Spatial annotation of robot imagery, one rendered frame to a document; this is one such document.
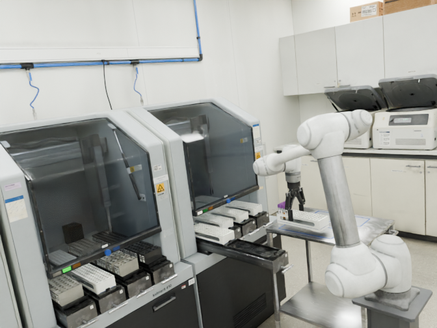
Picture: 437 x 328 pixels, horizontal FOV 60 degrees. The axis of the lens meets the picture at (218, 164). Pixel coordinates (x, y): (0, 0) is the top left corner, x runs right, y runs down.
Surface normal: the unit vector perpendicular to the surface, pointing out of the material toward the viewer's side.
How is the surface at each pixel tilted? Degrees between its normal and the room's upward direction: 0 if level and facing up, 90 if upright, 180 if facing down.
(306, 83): 90
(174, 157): 90
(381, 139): 90
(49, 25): 90
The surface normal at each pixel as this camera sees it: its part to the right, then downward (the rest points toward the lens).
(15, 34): 0.72, 0.05
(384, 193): -0.71, 0.22
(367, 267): 0.33, -0.17
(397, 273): 0.33, 0.12
